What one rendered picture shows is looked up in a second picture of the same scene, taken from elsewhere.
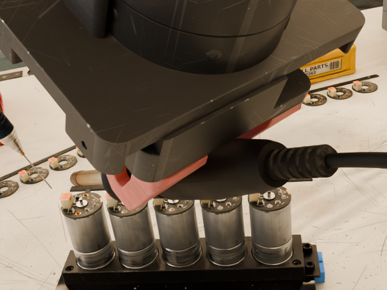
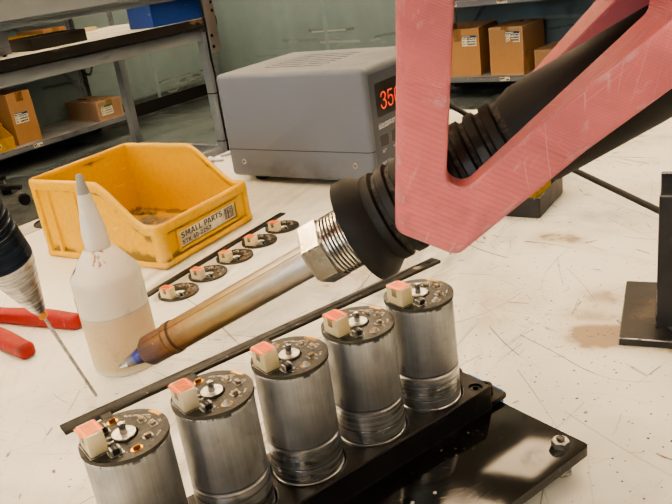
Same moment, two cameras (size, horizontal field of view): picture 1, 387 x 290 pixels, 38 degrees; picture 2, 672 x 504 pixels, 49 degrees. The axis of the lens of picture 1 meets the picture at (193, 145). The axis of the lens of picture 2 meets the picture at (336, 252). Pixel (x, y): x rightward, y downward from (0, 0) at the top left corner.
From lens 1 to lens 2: 19 cm
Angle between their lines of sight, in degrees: 39
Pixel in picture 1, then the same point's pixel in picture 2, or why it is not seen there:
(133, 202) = (508, 201)
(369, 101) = not seen: hidden behind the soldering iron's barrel
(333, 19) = not seen: outside the picture
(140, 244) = (261, 463)
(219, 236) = (382, 383)
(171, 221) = (312, 385)
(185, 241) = (332, 421)
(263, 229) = (435, 344)
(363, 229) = (465, 342)
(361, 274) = (525, 381)
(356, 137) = not seen: hidden behind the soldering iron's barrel
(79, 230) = (148, 484)
